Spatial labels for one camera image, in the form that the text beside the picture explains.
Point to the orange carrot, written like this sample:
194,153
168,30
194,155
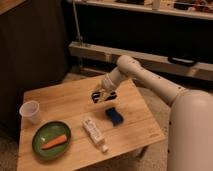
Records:
56,141

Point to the translucent plastic cup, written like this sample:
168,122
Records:
30,111

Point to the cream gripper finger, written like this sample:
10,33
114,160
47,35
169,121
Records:
107,94
97,89

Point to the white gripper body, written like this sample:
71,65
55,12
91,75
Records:
109,82

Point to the blue sponge block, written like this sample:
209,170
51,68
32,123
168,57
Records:
115,117

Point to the white tube with cap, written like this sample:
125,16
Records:
95,135

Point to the black case handle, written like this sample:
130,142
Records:
180,62

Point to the metal stand pole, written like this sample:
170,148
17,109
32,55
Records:
79,37

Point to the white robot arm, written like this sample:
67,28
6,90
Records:
190,132

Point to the dark cabinet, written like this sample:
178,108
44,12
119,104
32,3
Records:
32,54

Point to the long grey case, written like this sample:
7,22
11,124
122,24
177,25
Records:
153,62

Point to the green ceramic plate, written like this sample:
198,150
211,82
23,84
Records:
47,132

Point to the wooden table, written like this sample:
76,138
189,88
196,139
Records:
75,132

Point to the white shelf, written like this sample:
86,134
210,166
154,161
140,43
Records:
142,8

